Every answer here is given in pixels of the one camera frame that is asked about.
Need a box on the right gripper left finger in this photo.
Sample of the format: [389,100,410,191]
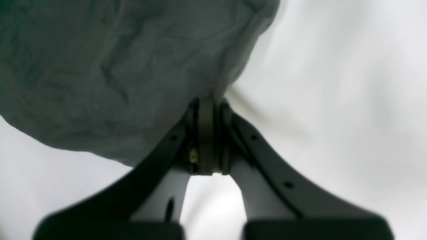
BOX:
[33,100,199,240]

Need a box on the dark grey t-shirt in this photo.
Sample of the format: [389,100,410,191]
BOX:
[0,0,280,167]

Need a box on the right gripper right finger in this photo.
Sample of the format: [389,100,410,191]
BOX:
[219,101,394,240]

